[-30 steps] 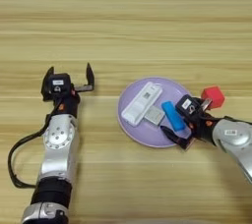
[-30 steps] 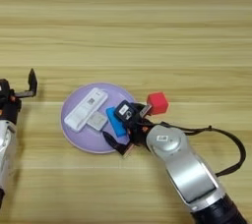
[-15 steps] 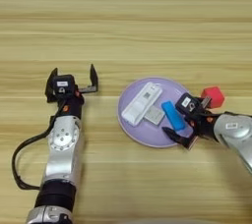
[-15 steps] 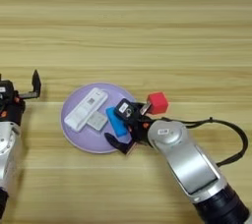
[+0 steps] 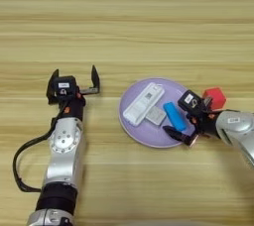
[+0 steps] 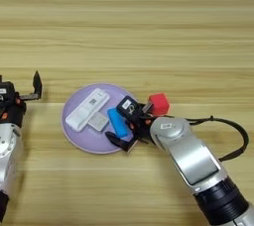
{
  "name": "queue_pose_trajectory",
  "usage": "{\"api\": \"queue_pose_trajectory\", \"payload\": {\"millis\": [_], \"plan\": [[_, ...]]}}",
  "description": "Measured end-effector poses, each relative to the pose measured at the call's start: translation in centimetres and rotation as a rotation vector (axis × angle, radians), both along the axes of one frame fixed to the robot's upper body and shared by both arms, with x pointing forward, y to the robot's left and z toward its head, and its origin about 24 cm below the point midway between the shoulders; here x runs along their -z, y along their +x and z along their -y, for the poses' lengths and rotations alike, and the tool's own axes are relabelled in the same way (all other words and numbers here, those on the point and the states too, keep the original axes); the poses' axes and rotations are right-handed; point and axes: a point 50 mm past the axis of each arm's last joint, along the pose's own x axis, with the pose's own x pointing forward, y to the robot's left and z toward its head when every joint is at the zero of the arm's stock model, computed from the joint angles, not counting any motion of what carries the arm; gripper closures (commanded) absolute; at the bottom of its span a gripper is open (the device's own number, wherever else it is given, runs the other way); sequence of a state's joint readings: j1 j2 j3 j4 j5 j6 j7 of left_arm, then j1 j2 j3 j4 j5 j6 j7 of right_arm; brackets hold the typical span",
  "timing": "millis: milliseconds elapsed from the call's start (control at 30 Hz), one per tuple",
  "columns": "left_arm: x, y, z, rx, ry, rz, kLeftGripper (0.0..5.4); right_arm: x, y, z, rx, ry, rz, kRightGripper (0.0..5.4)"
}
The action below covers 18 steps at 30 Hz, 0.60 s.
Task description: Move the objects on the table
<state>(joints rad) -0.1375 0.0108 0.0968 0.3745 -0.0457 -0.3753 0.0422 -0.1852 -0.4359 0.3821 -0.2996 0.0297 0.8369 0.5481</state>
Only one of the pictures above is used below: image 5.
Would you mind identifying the blue rectangular block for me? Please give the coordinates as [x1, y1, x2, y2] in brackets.
[162, 101, 189, 132]

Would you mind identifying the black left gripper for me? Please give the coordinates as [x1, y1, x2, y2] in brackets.
[46, 64, 101, 123]

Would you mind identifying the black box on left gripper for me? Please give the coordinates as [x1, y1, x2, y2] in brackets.
[54, 75, 78, 98]

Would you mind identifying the small grey square block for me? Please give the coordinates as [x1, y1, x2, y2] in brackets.
[145, 105, 168, 126]

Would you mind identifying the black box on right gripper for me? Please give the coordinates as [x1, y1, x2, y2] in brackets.
[177, 89, 204, 115]

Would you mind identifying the red cube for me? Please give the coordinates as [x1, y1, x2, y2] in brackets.
[201, 86, 228, 111]

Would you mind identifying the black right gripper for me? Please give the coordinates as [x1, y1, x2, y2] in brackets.
[162, 95, 223, 147]

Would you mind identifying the white long rectangular device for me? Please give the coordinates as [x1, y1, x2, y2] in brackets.
[122, 82, 166, 128]

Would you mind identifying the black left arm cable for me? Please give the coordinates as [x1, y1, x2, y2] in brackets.
[12, 105, 65, 193]

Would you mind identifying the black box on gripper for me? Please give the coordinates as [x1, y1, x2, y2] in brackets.
[54, 75, 78, 98]
[177, 89, 204, 115]

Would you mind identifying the purple round plate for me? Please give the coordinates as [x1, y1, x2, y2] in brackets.
[118, 77, 200, 149]

